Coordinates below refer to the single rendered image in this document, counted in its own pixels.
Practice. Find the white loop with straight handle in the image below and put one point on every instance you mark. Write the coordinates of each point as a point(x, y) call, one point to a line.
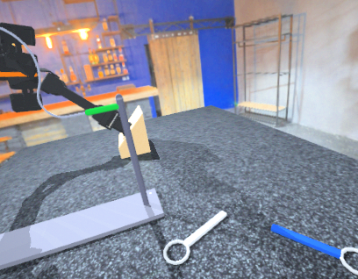
point(193, 238)

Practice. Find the white hoop with blue handle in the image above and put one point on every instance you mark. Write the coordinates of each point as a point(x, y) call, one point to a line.
point(333, 251)

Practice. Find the orange handle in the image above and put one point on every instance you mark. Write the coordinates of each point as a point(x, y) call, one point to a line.
point(8, 74)

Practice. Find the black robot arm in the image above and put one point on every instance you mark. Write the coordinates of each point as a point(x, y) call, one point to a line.
point(54, 85)

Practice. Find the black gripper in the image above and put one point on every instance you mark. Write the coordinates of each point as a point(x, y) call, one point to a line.
point(21, 62)

